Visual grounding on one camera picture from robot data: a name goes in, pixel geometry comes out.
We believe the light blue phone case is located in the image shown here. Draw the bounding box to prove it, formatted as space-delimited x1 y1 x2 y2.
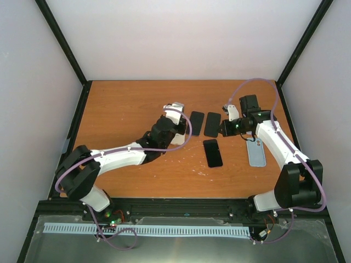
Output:
246 139 267 167

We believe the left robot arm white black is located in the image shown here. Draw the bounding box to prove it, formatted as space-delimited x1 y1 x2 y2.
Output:
55 116 192 221

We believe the left black frame post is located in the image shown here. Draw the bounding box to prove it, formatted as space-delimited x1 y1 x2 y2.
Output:
34 0 89 86

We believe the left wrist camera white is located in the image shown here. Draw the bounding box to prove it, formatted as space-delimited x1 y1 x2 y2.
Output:
163 102 185 125

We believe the blue-edged black smartphone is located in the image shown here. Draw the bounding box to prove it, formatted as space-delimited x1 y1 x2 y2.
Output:
189 111 205 136

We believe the small green circuit board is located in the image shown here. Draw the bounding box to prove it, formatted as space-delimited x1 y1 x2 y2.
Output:
109 218 124 227

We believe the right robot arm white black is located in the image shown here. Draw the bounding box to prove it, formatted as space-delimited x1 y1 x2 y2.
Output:
219 95 326 213

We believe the beige phone case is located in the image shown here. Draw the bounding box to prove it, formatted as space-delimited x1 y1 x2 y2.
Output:
171 134 185 146

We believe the light blue cable duct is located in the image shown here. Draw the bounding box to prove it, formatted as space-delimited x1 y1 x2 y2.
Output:
42 222 250 239

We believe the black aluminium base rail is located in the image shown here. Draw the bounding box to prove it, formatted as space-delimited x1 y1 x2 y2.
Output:
35 198 329 225

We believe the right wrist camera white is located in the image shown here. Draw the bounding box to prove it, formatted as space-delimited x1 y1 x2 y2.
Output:
222 104 240 122

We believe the black frame post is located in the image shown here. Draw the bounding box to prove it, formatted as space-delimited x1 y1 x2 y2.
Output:
276 0 333 88
34 0 89 86

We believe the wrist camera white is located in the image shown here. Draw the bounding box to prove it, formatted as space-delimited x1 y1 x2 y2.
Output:
222 104 240 122
163 102 185 125

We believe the right black frame post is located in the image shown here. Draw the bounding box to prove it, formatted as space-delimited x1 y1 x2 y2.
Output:
276 0 333 88

